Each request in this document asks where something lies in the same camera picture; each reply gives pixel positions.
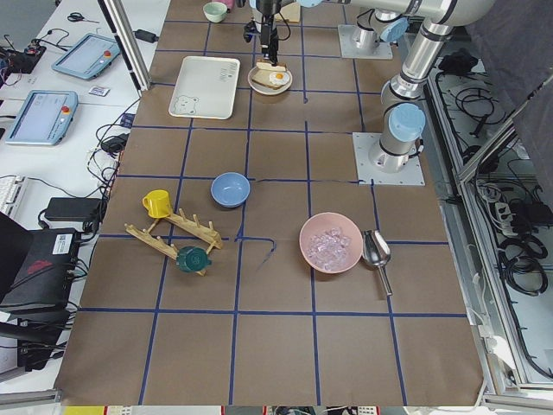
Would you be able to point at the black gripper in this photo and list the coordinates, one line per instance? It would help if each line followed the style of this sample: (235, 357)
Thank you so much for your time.
(265, 29)

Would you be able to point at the bread slice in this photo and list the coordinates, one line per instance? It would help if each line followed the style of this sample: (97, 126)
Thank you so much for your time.
(263, 78)
(268, 66)

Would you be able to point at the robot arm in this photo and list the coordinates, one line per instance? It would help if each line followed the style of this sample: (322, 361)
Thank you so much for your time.
(389, 25)
(403, 120)

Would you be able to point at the bread slice on plate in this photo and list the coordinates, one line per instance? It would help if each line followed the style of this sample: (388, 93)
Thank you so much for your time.
(263, 78)

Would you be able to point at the white round plate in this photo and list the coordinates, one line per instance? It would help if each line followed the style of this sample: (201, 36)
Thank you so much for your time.
(266, 91)

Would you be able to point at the fried egg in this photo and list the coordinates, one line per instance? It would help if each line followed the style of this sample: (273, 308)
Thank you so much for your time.
(278, 78)

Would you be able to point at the wooden cutting board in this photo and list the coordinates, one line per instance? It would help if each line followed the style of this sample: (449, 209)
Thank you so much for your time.
(290, 13)

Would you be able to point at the cream bear tray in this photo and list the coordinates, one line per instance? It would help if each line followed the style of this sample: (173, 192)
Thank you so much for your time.
(205, 88)

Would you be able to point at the green bowl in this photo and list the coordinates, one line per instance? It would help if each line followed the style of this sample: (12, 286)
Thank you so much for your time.
(215, 11)

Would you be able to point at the black power adapter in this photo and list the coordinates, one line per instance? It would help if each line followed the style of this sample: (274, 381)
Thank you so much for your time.
(146, 36)

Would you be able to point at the blue bowl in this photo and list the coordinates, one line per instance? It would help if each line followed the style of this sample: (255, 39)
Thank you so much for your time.
(230, 189)

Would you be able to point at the upper teach pendant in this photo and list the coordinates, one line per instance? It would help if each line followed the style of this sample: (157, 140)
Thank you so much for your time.
(87, 58)

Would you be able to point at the teach pendant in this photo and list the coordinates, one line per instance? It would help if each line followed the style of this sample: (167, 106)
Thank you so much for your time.
(44, 118)
(87, 58)

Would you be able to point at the yellow mug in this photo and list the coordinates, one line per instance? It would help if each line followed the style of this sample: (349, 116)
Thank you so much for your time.
(157, 203)

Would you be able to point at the pink bowl with ice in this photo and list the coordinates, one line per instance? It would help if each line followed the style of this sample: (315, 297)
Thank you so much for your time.
(331, 242)

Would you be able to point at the dark green mug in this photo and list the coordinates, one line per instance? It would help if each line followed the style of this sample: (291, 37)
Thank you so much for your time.
(192, 259)

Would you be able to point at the metal scoop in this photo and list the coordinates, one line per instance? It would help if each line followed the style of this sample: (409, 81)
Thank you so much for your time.
(377, 253)

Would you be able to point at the lower teach pendant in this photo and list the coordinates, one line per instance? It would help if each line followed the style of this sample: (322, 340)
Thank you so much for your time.
(44, 118)

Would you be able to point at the black computer box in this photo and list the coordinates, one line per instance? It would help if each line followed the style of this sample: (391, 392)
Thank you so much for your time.
(35, 266)

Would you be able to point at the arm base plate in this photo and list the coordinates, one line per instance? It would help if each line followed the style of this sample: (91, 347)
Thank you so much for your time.
(375, 166)
(358, 43)

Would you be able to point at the aluminium frame post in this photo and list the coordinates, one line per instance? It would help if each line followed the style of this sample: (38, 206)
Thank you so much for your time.
(119, 25)

